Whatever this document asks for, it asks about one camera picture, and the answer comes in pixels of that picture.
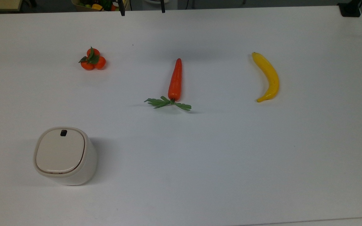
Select yellow toy banana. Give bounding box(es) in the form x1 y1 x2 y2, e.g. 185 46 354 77
251 52 280 103

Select black table clamp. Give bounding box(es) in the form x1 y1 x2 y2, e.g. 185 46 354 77
337 0 362 18

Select cream plastic garbage bin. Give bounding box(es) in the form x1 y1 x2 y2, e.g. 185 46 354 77
33 126 98 186

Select basket of toy fruit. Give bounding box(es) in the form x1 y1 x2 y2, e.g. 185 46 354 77
72 0 120 12

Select orange tangerine cluster with leaves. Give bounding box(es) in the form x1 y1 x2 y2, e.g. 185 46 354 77
78 46 107 71

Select cream hinged bin lid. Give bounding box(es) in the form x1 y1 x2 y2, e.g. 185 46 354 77
35 128 85 174

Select orange toy carrot green leaves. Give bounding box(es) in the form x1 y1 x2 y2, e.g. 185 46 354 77
144 58 192 111

